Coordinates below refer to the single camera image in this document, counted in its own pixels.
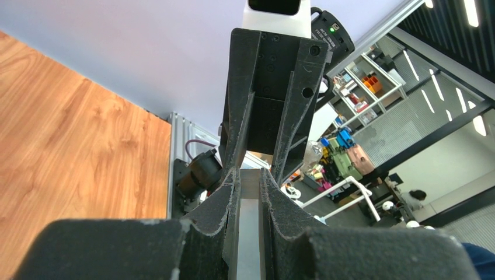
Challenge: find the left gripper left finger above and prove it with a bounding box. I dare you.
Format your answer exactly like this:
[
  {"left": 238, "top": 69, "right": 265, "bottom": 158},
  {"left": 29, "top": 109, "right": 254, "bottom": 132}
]
[{"left": 13, "top": 168, "right": 240, "bottom": 279}]

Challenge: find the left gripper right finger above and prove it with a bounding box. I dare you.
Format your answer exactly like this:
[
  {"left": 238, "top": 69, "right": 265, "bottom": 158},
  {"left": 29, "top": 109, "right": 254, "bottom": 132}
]
[{"left": 259, "top": 169, "right": 479, "bottom": 279}]

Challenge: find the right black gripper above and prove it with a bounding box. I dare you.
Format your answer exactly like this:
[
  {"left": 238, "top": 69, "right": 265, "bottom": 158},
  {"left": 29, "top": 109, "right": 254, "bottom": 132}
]
[{"left": 219, "top": 28, "right": 328, "bottom": 185}]

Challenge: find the larger staple strip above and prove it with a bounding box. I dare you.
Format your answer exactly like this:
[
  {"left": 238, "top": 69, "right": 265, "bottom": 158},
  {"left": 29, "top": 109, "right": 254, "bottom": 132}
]
[{"left": 236, "top": 169, "right": 266, "bottom": 279}]

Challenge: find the background metal shelf rack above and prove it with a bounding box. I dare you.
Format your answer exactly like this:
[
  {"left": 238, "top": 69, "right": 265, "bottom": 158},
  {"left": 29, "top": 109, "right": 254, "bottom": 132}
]
[{"left": 330, "top": 44, "right": 407, "bottom": 132}]

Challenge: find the person in background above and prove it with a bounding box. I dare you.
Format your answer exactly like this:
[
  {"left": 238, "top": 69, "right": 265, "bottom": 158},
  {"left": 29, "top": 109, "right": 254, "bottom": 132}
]
[{"left": 400, "top": 190, "right": 427, "bottom": 211}]

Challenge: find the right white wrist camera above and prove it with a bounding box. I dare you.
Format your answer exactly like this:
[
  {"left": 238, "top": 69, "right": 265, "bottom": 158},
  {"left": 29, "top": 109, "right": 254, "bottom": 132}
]
[{"left": 242, "top": 0, "right": 311, "bottom": 39}]

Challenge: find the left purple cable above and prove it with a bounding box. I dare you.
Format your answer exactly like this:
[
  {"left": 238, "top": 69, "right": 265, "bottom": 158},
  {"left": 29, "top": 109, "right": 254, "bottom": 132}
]
[{"left": 184, "top": 139, "right": 217, "bottom": 161}]

